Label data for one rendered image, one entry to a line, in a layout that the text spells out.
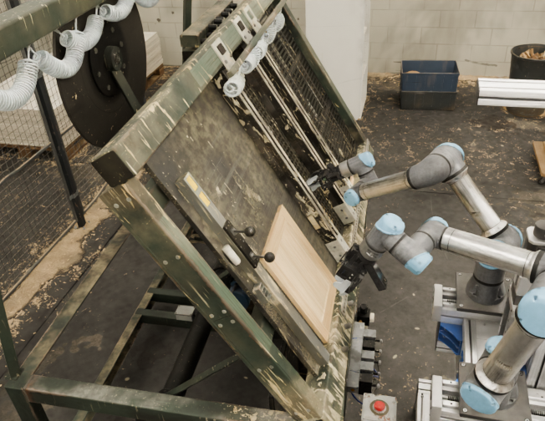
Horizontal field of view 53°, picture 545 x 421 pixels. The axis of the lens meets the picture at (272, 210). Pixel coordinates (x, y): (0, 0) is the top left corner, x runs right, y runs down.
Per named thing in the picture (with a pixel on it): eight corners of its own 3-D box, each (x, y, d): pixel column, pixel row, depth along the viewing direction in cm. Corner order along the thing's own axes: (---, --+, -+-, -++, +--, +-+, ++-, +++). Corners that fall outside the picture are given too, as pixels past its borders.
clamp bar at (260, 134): (337, 265, 269) (381, 250, 258) (191, 57, 223) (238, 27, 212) (339, 252, 277) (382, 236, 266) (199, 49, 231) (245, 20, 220)
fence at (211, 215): (319, 366, 220) (328, 363, 218) (174, 183, 183) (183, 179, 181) (321, 356, 224) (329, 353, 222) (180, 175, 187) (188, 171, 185)
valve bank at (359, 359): (377, 422, 232) (380, 385, 219) (343, 417, 235) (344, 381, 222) (383, 333, 272) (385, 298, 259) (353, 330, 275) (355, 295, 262)
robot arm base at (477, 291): (502, 282, 231) (507, 264, 225) (506, 307, 219) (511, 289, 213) (465, 277, 234) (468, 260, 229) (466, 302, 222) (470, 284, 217)
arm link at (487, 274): (468, 276, 220) (473, 250, 213) (481, 258, 229) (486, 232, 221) (498, 288, 214) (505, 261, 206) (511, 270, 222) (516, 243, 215)
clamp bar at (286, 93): (347, 208, 308) (385, 192, 297) (225, 22, 262) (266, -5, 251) (348, 198, 316) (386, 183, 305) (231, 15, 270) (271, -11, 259)
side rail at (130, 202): (296, 423, 203) (322, 418, 197) (98, 196, 160) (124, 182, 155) (299, 409, 207) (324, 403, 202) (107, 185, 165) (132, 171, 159)
